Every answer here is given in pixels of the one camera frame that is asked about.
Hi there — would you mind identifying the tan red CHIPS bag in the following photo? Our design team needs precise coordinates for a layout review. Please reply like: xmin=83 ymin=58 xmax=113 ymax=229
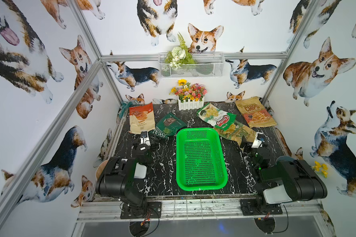
xmin=235 ymin=96 xmax=277 ymax=128

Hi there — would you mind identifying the cassava chips bag red cream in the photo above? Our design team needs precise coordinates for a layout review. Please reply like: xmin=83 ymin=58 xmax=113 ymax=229
xmin=129 ymin=103 xmax=155 ymax=134

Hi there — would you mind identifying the green white chips bag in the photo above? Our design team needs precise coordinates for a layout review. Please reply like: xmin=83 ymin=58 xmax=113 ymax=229
xmin=197 ymin=103 xmax=236 ymax=130

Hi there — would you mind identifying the dark green REAL chips bag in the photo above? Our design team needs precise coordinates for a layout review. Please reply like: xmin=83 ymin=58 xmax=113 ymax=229
xmin=148 ymin=113 xmax=187 ymax=139

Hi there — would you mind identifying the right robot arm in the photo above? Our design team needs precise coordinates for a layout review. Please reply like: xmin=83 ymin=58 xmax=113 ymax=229
xmin=240 ymin=139 xmax=328 ymax=216

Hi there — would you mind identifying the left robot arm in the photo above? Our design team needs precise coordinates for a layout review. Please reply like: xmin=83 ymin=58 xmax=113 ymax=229
xmin=96 ymin=135 xmax=152 ymax=219

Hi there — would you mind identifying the tan sour cream chips bag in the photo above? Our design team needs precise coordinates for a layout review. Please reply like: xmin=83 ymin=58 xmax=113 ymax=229
xmin=214 ymin=120 xmax=257 ymax=147

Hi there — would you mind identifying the green plastic basket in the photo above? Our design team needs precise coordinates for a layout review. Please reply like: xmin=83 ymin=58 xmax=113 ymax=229
xmin=176 ymin=127 xmax=228 ymax=192

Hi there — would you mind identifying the grey blue pot right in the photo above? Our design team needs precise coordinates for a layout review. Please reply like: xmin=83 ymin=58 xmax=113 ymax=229
xmin=276 ymin=156 xmax=297 ymax=163

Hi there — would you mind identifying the brown pot with green plant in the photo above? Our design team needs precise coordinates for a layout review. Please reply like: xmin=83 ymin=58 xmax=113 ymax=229
xmin=96 ymin=160 xmax=108 ymax=180

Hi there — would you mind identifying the teal cloth in corner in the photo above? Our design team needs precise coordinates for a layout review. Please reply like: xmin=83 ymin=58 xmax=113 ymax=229
xmin=118 ymin=100 xmax=138 ymax=119

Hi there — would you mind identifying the white picket fence flower box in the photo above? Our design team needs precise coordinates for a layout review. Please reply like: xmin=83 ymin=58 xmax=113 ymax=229
xmin=170 ymin=79 xmax=208 ymax=111

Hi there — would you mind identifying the yellow artificial flowers right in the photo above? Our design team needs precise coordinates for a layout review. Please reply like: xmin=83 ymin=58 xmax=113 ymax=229
xmin=311 ymin=161 xmax=328 ymax=178

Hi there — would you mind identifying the white green artificial flower bunch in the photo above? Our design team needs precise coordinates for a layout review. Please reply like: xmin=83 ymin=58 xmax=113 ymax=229
xmin=164 ymin=32 xmax=197 ymax=70

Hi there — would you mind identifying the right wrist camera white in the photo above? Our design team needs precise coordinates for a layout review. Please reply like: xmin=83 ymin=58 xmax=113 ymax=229
xmin=251 ymin=132 xmax=265 ymax=149

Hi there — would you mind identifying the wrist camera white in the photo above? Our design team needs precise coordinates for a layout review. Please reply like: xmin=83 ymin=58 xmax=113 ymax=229
xmin=140 ymin=131 xmax=151 ymax=146
xmin=251 ymin=132 xmax=265 ymax=149

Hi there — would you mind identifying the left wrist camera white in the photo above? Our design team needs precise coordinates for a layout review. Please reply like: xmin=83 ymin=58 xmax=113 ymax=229
xmin=140 ymin=131 xmax=151 ymax=146

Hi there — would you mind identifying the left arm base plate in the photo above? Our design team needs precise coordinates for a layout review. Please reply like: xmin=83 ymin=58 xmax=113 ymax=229
xmin=120 ymin=201 xmax=162 ymax=219

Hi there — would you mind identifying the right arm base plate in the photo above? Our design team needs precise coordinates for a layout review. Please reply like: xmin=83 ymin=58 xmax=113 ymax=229
xmin=240 ymin=199 xmax=283 ymax=216

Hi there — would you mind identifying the white wire wall basket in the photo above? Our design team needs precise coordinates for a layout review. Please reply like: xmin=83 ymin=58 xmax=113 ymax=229
xmin=158 ymin=52 xmax=225 ymax=79

